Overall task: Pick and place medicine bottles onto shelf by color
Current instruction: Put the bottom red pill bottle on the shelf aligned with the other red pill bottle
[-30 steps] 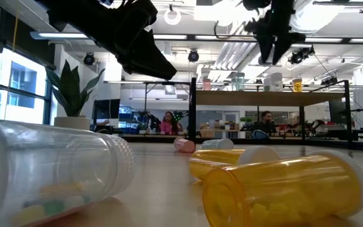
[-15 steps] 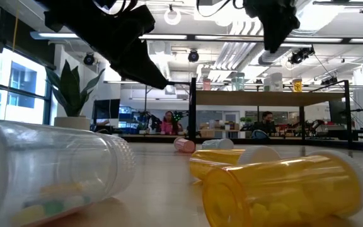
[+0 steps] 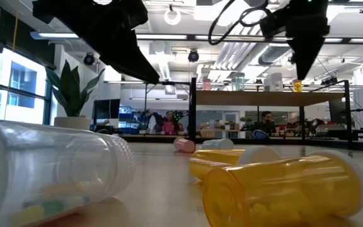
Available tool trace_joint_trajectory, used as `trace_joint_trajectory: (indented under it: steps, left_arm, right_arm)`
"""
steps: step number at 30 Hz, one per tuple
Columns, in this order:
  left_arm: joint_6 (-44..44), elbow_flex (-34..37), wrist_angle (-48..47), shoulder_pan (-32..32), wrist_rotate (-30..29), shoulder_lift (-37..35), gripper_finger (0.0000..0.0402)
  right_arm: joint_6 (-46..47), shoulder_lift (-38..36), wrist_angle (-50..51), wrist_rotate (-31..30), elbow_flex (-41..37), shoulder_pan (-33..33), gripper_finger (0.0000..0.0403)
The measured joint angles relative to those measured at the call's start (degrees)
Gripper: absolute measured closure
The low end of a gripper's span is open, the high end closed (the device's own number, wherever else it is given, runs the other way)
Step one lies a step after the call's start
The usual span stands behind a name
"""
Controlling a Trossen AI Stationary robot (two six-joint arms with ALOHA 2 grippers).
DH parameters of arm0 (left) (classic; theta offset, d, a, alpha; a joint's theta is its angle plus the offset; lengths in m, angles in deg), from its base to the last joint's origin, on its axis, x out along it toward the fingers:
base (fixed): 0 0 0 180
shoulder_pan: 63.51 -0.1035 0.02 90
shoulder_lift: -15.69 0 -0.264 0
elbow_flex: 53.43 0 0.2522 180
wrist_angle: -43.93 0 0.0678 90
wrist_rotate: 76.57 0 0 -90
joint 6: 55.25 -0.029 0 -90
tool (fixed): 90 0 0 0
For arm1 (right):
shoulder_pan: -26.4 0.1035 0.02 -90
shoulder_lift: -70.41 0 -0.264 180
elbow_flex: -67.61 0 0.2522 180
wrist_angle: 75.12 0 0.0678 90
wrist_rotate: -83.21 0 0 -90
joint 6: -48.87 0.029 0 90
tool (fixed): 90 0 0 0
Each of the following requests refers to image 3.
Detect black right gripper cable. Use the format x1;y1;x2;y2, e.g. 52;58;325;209
207;0;272;47

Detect black monitor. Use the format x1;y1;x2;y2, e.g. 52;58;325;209
92;98;121;120

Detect large window black frame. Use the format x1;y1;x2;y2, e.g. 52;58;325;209
0;47;52;127

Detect black aluminium rig frame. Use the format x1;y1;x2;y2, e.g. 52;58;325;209
0;96;363;152

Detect large clear bottle knurled cap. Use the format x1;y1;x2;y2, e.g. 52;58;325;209
0;119;137;227

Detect black background rig frame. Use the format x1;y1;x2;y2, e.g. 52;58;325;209
104;80;191;136

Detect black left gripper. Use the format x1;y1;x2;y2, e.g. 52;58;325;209
32;0;161;85

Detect long linear ceiling light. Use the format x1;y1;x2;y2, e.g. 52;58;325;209
30;30;363;44

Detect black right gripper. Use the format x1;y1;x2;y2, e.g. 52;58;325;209
260;0;331;81

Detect black ceiling spotlight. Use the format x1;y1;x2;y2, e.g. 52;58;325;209
83;52;96;66
187;49;200;63

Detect dark blue round object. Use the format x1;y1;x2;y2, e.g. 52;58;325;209
250;128;270;140

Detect wooden shelf black legs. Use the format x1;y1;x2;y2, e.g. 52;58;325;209
188;77;351;149

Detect potted snake plant white pot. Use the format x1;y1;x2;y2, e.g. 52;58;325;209
45;59;106;131

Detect white ring lamp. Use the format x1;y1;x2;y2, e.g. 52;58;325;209
164;6;182;26

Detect person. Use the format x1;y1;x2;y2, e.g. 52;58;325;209
159;110;185;136
256;110;279;135

